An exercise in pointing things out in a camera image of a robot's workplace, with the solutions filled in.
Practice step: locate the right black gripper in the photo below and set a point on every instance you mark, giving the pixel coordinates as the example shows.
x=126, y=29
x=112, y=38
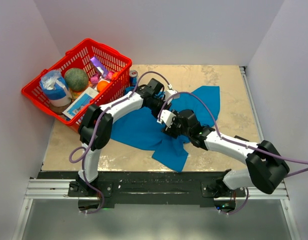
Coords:
x=171, y=131

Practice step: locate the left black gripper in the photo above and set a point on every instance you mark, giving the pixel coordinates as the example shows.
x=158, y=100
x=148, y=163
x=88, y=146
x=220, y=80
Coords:
x=155, y=114

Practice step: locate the blue garment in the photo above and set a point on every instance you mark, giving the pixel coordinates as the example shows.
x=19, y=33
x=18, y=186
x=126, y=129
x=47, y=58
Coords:
x=140, y=129

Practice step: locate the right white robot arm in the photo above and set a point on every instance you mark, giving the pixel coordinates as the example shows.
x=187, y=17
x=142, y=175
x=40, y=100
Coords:
x=264, y=170

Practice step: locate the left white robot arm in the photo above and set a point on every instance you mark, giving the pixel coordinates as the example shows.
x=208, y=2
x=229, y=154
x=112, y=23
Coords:
x=97, y=123

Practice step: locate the blue red drink can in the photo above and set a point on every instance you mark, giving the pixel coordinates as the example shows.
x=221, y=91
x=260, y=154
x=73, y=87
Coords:
x=133, y=75

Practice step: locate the orange fruit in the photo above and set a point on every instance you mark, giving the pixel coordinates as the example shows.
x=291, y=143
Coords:
x=102, y=85

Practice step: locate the pink packet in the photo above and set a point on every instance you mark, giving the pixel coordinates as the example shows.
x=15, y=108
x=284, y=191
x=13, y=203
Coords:
x=96, y=78

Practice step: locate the blue white flat box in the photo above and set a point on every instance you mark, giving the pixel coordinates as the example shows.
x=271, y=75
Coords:
x=78, y=104

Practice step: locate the purple box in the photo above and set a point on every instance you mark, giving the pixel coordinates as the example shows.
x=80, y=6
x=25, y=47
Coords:
x=99, y=67

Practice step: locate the green round melon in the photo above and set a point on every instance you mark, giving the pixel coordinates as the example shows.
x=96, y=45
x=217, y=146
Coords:
x=76, y=79

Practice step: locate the red plastic basket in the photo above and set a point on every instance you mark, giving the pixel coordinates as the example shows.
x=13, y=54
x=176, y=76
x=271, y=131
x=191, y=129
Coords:
x=89, y=73

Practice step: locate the blue white wrapped package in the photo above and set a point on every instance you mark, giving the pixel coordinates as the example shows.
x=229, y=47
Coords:
x=55, y=88

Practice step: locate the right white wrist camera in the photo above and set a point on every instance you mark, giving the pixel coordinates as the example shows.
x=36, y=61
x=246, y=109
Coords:
x=167, y=118

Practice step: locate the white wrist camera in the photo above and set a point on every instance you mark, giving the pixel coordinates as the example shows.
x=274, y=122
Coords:
x=167, y=118
x=171, y=94

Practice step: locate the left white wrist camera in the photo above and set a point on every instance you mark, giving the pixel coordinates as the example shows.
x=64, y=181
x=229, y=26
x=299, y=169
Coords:
x=171, y=94

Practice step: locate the black square frame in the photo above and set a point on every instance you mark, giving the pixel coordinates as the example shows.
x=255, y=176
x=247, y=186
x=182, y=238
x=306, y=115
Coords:
x=241, y=138

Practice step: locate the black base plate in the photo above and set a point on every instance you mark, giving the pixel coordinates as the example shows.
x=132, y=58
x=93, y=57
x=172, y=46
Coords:
x=149, y=188

